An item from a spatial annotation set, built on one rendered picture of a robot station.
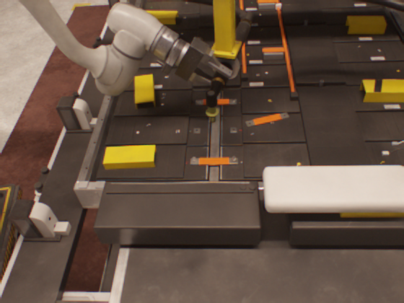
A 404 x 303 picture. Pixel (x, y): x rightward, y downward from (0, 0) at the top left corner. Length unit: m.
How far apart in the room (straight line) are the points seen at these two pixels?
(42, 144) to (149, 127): 1.69
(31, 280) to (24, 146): 1.84
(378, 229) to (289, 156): 0.37
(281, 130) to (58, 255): 0.82
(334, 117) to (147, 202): 0.71
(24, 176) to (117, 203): 1.81
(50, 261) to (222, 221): 0.57
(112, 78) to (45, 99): 2.17
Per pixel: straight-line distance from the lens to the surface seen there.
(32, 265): 1.34
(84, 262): 2.31
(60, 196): 1.45
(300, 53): 1.68
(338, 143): 1.32
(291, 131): 1.34
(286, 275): 1.06
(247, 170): 1.22
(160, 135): 1.35
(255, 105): 1.43
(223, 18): 1.16
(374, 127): 1.42
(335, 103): 1.46
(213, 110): 1.18
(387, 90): 1.50
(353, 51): 1.75
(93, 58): 1.22
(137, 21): 1.19
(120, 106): 1.49
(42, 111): 3.27
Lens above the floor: 1.95
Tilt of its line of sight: 47 degrees down
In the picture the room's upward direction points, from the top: 6 degrees counter-clockwise
